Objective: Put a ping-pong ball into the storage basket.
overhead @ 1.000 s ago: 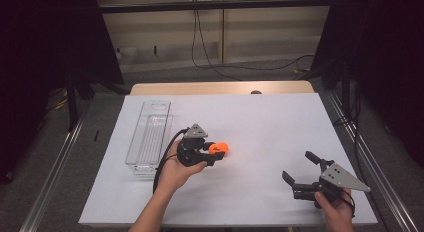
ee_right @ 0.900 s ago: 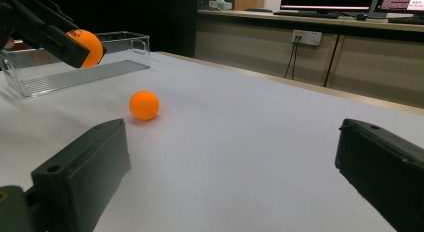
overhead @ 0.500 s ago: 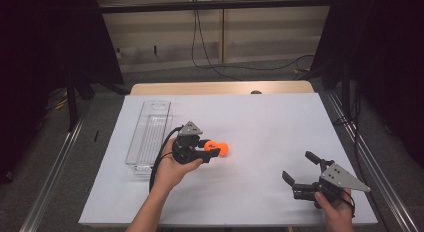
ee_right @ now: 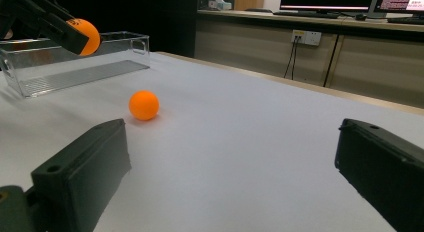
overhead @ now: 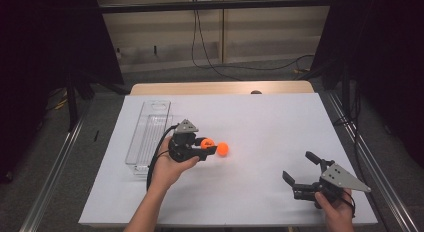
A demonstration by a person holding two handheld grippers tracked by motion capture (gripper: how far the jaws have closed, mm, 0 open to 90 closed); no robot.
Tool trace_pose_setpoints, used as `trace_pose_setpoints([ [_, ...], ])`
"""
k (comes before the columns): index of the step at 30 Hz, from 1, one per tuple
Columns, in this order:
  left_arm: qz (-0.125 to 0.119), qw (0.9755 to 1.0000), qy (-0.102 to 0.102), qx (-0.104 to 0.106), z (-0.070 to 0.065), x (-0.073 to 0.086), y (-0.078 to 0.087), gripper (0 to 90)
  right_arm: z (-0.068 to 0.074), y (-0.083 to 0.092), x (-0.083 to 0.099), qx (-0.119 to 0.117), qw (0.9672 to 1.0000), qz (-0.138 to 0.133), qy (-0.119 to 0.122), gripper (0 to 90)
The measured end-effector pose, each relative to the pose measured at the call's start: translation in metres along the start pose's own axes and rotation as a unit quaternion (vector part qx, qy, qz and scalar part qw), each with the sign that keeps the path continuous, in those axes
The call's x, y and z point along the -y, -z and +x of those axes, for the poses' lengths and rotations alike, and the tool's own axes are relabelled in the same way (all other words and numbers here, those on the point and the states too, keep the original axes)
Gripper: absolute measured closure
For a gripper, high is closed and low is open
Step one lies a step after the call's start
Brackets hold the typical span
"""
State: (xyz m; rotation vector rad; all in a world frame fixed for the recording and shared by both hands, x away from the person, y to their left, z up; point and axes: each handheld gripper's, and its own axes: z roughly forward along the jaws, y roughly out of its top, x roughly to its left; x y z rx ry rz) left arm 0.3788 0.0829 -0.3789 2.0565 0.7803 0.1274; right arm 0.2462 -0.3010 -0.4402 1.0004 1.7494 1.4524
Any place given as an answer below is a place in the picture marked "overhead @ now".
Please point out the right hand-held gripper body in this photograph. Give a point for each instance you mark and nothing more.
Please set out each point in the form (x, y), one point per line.
(340, 179)

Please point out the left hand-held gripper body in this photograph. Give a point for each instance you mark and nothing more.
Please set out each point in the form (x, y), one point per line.
(181, 148)

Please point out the orange ball with dark mark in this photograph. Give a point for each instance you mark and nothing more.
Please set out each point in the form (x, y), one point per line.
(207, 143)

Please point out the plain orange ball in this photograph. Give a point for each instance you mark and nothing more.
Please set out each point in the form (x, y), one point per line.
(223, 149)

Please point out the clear plastic tray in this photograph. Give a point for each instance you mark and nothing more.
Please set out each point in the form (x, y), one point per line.
(150, 135)

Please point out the person's left hand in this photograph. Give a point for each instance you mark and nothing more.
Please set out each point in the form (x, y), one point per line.
(166, 172)

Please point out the person's right hand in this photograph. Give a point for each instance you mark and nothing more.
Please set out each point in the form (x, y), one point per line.
(336, 212)

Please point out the white table cover sheet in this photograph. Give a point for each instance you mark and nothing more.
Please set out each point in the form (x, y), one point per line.
(266, 125)

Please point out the black metal stand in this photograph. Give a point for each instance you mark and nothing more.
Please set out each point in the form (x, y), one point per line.
(346, 88)
(71, 105)

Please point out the small black stick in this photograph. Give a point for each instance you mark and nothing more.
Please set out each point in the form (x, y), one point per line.
(96, 135)

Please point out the dark curtain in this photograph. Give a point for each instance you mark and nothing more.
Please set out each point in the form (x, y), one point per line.
(393, 58)
(33, 58)

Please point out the black horizontal bar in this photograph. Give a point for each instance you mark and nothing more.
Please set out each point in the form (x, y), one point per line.
(233, 5)

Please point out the metal floor rail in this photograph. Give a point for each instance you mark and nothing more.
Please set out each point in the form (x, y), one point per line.
(376, 178)
(53, 182)

